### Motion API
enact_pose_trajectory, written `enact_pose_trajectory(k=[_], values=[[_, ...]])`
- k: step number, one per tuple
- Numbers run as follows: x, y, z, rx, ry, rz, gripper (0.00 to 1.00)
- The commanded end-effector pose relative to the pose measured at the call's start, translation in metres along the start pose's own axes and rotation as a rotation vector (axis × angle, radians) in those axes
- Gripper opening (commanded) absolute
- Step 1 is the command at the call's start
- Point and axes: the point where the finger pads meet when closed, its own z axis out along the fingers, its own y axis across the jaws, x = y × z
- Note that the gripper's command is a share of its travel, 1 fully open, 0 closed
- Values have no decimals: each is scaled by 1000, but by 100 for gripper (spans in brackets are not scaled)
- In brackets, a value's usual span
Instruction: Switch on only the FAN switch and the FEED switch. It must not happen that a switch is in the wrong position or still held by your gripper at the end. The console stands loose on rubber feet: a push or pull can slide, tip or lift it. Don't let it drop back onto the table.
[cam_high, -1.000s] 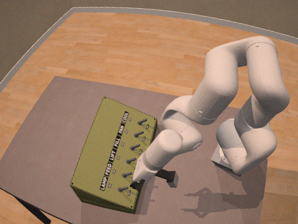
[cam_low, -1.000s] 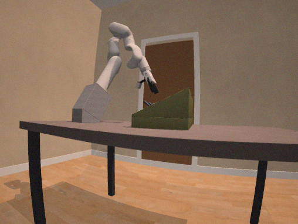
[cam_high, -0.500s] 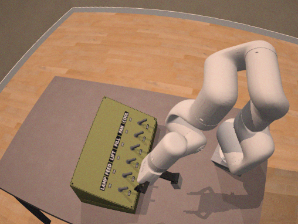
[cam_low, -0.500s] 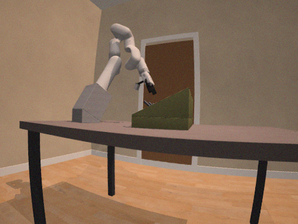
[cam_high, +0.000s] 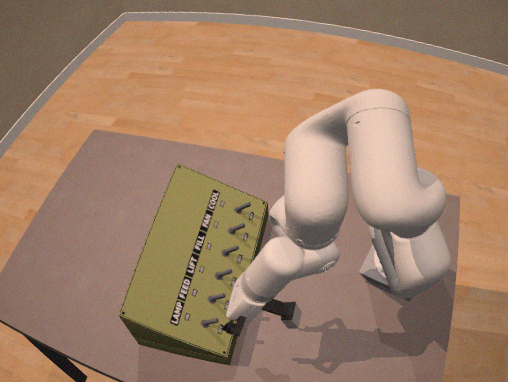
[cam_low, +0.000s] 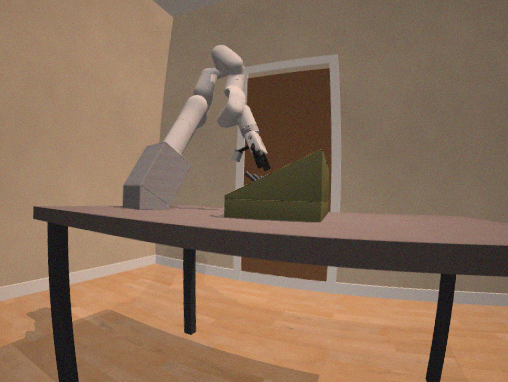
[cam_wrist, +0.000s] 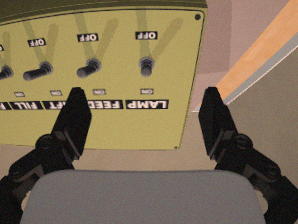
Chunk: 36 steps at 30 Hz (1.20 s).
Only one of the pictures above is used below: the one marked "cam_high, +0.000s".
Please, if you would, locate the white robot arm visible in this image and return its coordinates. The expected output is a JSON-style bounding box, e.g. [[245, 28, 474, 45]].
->
[[241, 89, 451, 329]]

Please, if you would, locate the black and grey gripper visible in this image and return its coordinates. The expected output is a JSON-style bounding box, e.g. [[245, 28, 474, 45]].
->
[[222, 270, 266, 336]]

